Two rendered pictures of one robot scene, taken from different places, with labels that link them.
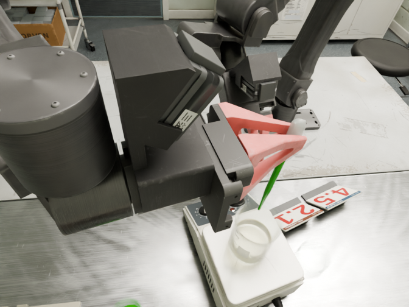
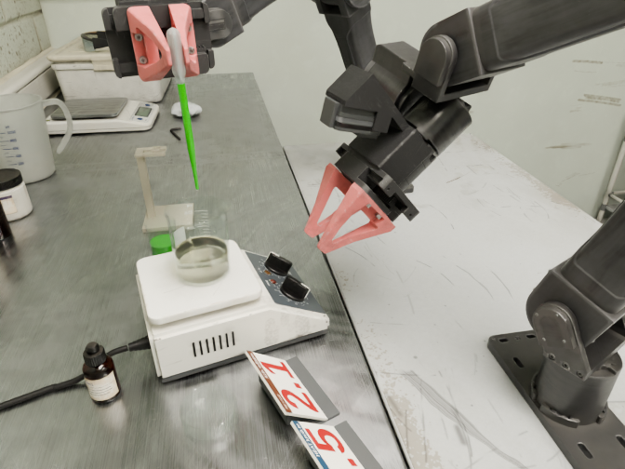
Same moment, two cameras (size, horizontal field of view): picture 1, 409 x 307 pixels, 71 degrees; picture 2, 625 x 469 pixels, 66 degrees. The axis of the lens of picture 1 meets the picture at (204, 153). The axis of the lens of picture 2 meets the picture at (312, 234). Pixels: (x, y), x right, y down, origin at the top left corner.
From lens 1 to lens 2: 0.61 m
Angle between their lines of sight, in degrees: 67
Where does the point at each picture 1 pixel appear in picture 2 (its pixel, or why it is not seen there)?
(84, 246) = (246, 221)
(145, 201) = not seen: hidden behind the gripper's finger
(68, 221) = not seen: hidden behind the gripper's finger
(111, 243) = (249, 234)
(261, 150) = (132, 12)
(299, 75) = (565, 267)
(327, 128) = not seen: outside the picture
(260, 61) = (351, 75)
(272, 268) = (168, 290)
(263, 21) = (429, 52)
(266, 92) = (325, 112)
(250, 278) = (161, 272)
